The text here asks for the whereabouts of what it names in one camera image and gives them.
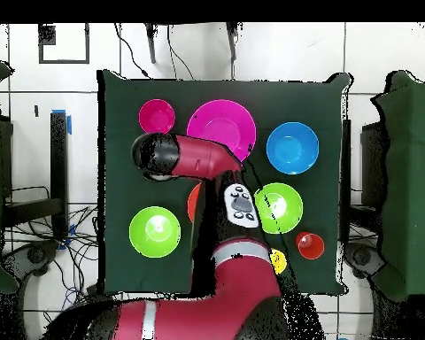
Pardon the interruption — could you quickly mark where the orange bowl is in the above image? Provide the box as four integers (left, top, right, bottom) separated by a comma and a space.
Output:
186, 182, 203, 224

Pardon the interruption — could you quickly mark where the large pink bowl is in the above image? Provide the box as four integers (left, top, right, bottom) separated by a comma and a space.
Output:
186, 99, 258, 164

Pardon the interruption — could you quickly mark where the green bowl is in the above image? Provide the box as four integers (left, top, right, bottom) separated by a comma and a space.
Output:
128, 205, 182, 259
253, 182, 305, 236

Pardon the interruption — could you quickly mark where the light blue bowl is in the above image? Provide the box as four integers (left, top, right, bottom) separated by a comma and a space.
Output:
266, 121, 321, 175

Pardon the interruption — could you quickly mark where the small crimson bowl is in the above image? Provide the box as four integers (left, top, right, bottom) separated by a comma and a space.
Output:
138, 98, 176, 137

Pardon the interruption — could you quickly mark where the yellow cup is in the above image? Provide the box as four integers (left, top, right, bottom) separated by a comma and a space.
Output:
269, 248, 289, 275

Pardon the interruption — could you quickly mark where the dark green tablecloth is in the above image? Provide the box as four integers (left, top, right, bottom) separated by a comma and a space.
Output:
97, 68, 353, 297

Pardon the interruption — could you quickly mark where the orange cup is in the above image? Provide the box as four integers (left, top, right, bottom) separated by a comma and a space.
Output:
295, 231, 326, 260

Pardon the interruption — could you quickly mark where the black stand leg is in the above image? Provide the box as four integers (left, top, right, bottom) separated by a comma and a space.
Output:
143, 22, 158, 65
225, 22, 239, 61

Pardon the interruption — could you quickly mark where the black metal stand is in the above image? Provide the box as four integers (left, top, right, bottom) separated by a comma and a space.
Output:
359, 120, 385, 213
1, 111, 70, 240

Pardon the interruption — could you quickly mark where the black cable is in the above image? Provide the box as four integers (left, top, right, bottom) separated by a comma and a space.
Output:
113, 22, 151, 80

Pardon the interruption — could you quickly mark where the tangle of cables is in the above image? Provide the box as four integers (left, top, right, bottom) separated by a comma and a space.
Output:
3, 185, 100, 340

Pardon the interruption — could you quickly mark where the grey square frame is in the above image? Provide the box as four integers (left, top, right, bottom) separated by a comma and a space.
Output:
37, 22, 90, 66

